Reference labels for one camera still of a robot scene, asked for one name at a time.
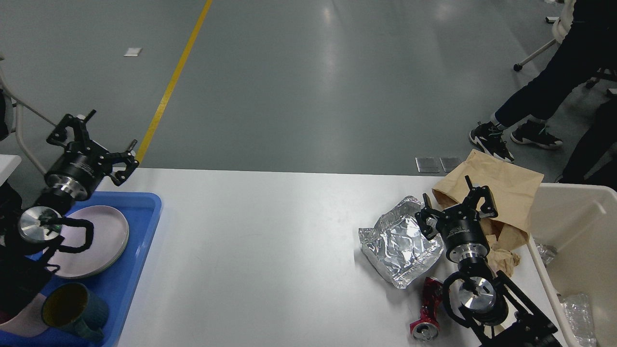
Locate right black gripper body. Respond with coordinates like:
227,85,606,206
438,206,490,263

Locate light green plate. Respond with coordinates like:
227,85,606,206
52,231,130,279

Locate crushed red soda can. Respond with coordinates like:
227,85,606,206
410,277,443,341

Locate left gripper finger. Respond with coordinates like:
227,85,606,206
46,109,96,153
101,140,140,187

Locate dark teal mug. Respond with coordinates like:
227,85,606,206
40,282,110,343

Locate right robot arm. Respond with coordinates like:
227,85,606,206
415,176,560,347

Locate aluminium foil tray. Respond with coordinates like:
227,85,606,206
358,196,443,289

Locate metal floor socket plate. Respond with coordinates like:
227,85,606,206
415,157,441,174

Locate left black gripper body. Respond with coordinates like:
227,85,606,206
44,145,111,200

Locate brown paper bag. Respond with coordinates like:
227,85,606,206
432,149,544,251

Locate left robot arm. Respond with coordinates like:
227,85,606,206
0,110,139,318

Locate white paper on floor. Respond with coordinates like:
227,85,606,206
123,47,143,57

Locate pink mug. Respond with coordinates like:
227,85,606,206
0,294,49,337

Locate person in dark clothes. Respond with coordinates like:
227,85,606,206
469,0,617,189

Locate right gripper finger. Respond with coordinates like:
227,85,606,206
458,175,499,220
415,193,446,240

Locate crumpled clear plastic wrap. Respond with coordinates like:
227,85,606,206
534,240,558,267

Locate clear plastic bottle in bin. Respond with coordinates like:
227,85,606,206
558,293,597,347

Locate white rolling chair base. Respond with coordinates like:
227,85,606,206
0,68,57,175

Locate blue plastic tray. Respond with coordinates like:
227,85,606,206
0,191,162,347

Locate pink plate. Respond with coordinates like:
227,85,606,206
49,206,129,279

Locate rolling chair leg right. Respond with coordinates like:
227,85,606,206
514,2,579,73

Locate crumpled brown paper ball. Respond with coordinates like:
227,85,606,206
485,235,521,277

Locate beige plastic bin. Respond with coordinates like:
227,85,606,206
527,184,617,347

